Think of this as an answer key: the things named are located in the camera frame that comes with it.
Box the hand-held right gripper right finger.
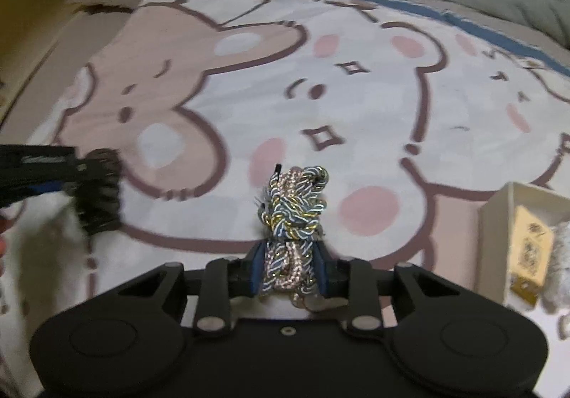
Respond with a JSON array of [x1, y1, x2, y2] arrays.
[[313, 242, 451, 337]]

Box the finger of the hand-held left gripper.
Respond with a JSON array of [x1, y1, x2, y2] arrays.
[[0, 144, 90, 180], [0, 181, 81, 208]]

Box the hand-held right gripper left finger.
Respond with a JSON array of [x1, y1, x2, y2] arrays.
[[118, 242, 265, 337]]

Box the braided rope hair tie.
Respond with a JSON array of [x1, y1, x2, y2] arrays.
[[255, 164, 330, 312]]

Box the black scrunchie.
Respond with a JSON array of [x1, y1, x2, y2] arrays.
[[67, 149, 124, 236]]

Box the white shallow box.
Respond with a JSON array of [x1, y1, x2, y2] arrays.
[[477, 182, 570, 319]]

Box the bear printed blanket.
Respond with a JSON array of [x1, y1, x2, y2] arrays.
[[0, 0, 570, 398]]

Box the yellow tissue packet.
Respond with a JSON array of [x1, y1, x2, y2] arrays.
[[510, 206, 556, 305]]

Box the fluffy white scrunchie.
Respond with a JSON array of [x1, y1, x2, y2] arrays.
[[541, 222, 570, 314]]

